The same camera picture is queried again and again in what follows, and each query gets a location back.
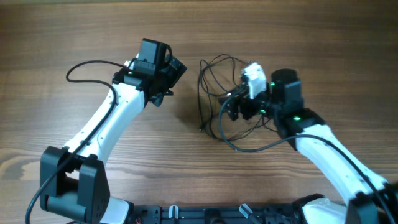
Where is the black usb cable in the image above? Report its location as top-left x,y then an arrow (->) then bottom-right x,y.
197,54 -> 277,142

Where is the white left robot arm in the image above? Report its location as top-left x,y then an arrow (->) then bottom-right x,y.
25,39 -> 187,223

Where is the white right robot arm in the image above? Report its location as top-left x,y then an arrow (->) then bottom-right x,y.
220,68 -> 397,223

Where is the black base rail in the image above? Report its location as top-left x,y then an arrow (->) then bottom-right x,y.
126,204 -> 305,224

